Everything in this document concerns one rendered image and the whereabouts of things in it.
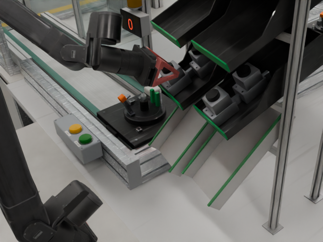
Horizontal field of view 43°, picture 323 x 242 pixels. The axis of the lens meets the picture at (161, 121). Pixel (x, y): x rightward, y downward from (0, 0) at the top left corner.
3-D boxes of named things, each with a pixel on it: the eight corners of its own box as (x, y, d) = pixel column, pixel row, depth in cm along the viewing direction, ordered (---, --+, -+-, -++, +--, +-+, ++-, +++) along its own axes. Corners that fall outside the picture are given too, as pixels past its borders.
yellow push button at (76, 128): (73, 137, 130) (72, 132, 128) (68, 131, 132) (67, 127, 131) (84, 132, 131) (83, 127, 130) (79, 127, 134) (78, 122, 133)
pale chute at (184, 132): (180, 177, 106) (168, 172, 103) (158, 149, 116) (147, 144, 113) (247, 90, 101) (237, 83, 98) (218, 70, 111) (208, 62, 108)
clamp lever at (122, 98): (130, 115, 130) (120, 99, 124) (127, 113, 131) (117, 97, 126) (138, 108, 130) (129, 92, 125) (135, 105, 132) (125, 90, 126)
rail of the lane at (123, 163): (130, 190, 121) (126, 163, 115) (25, 81, 182) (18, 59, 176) (145, 182, 124) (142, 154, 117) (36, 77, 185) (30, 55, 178)
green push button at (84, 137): (83, 147, 125) (82, 142, 124) (77, 141, 127) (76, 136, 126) (94, 142, 127) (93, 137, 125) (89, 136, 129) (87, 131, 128)
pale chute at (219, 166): (219, 211, 96) (207, 206, 93) (192, 177, 106) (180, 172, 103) (296, 116, 91) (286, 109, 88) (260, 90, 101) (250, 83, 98)
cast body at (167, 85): (172, 97, 100) (159, 78, 95) (164, 90, 103) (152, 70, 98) (199, 77, 100) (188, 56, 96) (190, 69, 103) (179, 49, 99)
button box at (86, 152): (84, 165, 126) (80, 149, 122) (56, 134, 140) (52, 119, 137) (104, 155, 129) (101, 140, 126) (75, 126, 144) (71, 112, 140)
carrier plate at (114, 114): (134, 151, 122) (134, 145, 121) (97, 116, 139) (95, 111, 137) (196, 120, 133) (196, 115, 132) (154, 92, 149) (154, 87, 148)
